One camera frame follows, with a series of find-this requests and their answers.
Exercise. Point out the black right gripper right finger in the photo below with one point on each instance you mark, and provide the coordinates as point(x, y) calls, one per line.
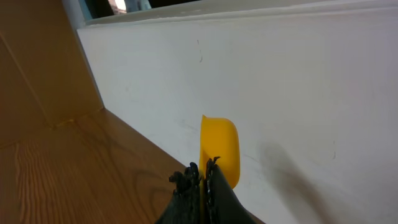
point(221, 203)

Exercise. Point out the yellow measuring scoop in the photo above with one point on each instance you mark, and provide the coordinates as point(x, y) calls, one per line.
point(218, 138)

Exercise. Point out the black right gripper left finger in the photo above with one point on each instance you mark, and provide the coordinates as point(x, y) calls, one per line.
point(184, 206)

